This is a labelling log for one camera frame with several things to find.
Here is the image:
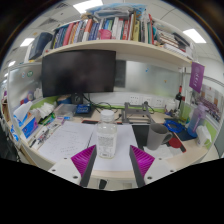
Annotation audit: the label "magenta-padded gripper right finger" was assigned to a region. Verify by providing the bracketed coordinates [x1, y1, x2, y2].
[128, 144, 178, 188]

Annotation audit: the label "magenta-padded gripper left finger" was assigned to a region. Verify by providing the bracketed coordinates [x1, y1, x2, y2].
[48, 144, 99, 188]

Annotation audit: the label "clear plastic water bottle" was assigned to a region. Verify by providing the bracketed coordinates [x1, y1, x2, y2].
[95, 109, 119, 160]

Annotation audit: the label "white folded paper towel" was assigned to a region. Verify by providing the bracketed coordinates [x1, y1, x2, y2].
[143, 143, 175, 160]

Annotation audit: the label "handwritten white paper sheet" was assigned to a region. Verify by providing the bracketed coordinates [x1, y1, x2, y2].
[37, 120, 96, 164]

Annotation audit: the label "grey ceramic mug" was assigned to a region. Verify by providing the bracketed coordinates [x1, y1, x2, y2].
[145, 122, 174, 152]

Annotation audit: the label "flat round red coaster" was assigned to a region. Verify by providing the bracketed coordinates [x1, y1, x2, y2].
[168, 135, 184, 150]

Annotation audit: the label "black desk mat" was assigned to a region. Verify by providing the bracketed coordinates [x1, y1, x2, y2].
[131, 123, 188, 154]

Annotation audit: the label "plain white paper sheet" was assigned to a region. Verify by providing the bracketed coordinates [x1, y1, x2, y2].
[88, 123, 140, 173]

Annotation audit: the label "dark blue mouse pad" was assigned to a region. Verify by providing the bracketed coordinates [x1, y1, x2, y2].
[175, 128, 198, 142]

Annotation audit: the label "white tissue pack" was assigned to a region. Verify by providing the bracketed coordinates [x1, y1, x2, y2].
[195, 124, 213, 148]

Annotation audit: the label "grey metal laptop stand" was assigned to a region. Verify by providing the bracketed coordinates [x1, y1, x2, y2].
[120, 101, 153, 125]

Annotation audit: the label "clear plastic box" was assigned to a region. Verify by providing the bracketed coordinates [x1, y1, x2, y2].
[53, 103, 78, 120]

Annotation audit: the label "blue tissue box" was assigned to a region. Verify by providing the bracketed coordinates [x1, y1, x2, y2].
[13, 101, 42, 140]

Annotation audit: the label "blue electronic device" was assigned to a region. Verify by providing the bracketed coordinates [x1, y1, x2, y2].
[75, 103, 93, 116]

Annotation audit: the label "white crumpled tissue pile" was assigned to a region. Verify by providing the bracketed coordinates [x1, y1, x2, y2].
[34, 101, 56, 120]

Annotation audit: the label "white round jar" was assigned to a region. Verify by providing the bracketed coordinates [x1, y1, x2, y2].
[165, 99, 177, 113]

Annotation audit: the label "dark wine bottle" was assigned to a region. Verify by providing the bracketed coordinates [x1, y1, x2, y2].
[175, 85, 185, 111]

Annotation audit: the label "group photo poster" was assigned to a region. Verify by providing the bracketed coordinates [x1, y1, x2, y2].
[199, 83, 224, 124]

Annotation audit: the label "black computer monitor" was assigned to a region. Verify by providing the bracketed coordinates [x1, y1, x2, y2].
[40, 49, 118, 106]

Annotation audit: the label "purple pennant flag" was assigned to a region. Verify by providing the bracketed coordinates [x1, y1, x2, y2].
[188, 61, 206, 94]

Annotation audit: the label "ceiling lights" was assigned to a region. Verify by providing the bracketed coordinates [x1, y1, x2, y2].
[5, 0, 208, 69]

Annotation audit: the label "blue coiled cable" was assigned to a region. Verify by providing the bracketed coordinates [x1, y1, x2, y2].
[163, 118, 186, 134]

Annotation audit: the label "white wall outlet row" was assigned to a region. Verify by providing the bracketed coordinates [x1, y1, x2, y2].
[128, 94, 165, 108]

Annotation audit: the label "black power cable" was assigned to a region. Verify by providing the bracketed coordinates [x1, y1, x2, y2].
[87, 94, 123, 116]

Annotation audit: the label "wall shelf with books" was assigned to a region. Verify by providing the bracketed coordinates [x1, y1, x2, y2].
[23, 3, 196, 69]

